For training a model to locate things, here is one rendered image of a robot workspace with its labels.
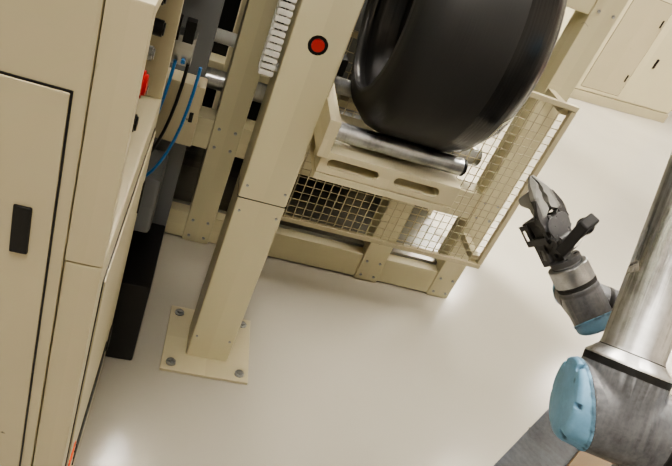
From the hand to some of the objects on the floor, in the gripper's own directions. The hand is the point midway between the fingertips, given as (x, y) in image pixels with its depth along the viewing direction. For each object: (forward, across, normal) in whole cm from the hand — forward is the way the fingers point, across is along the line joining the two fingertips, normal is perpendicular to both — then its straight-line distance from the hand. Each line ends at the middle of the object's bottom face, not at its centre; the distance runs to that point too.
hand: (535, 180), depth 136 cm
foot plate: (-10, -54, -102) cm, 116 cm away
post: (-10, -54, -102) cm, 116 cm away
